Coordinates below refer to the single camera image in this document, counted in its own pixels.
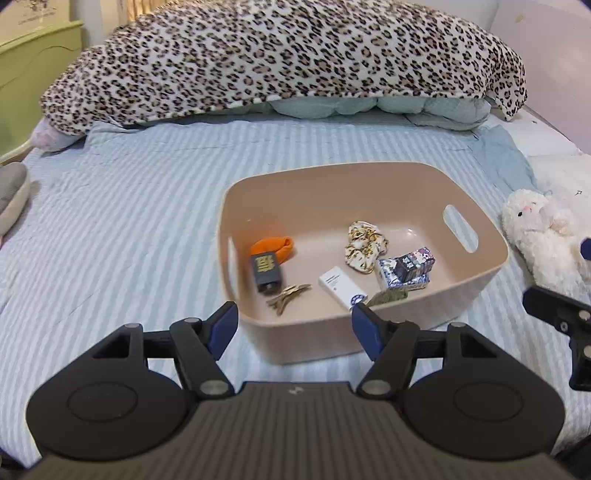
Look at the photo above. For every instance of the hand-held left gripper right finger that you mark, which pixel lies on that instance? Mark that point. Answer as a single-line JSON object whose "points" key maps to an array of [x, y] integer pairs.
{"points": [[367, 330]]}

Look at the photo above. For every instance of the floral hair scrunchie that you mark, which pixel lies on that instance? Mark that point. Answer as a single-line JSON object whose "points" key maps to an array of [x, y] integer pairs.
{"points": [[364, 247]]}

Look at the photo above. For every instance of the white plush toy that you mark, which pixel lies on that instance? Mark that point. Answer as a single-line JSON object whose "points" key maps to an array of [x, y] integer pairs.
{"points": [[540, 235]]}

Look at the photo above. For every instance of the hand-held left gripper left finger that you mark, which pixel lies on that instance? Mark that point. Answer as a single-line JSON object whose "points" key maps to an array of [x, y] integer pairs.
{"points": [[224, 325]]}

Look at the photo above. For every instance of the blue striped bed sheet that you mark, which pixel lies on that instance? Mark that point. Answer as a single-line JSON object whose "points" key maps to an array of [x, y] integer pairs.
{"points": [[129, 221]]}

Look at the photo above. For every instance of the beige plastic basket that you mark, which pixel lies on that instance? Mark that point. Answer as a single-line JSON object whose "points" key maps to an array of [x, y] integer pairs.
{"points": [[318, 207]]}

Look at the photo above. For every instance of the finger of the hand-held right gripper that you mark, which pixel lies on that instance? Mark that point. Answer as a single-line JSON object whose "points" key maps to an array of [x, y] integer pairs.
{"points": [[586, 249], [554, 309]]}

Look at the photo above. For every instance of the orange sock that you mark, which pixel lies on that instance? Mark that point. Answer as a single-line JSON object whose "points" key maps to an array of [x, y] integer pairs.
{"points": [[277, 244]]}

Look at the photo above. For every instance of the white cardboard box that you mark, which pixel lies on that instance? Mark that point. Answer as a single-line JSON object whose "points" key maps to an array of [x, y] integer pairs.
{"points": [[339, 284]]}

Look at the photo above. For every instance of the bag of green tea leaves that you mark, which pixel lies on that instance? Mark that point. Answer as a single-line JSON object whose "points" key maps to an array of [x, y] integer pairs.
{"points": [[390, 297]]}

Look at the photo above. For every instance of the pink pillow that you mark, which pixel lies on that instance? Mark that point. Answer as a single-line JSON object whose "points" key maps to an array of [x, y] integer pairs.
{"points": [[48, 136]]}

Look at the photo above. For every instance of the grey plush cushion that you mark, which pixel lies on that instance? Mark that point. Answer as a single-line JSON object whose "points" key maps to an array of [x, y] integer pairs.
{"points": [[11, 194]]}

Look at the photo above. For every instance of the leopard print blanket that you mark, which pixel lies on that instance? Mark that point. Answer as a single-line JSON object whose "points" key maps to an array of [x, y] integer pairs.
{"points": [[277, 60]]}

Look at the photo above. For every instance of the cartoon print box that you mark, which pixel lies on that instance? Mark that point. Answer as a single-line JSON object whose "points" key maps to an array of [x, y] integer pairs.
{"points": [[415, 263]]}

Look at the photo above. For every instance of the blue and white patterned box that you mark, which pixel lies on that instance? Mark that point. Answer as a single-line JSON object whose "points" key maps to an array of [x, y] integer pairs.
{"points": [[388, 274]]}

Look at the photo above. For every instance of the white fleece blanket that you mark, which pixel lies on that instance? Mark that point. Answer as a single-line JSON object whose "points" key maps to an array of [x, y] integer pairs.
{"points": [[563, 175]]}

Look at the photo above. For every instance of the brown hair clip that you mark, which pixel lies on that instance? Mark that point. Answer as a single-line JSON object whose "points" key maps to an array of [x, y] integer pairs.
{"points": [[286, 297]]}

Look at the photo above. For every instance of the black cube box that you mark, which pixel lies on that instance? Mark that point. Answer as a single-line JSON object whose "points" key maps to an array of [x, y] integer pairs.
{"points": [[265, 272]]}

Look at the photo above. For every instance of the green cabinet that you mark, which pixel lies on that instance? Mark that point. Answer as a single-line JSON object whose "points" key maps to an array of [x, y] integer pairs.
{"points": [[32, 74]]}

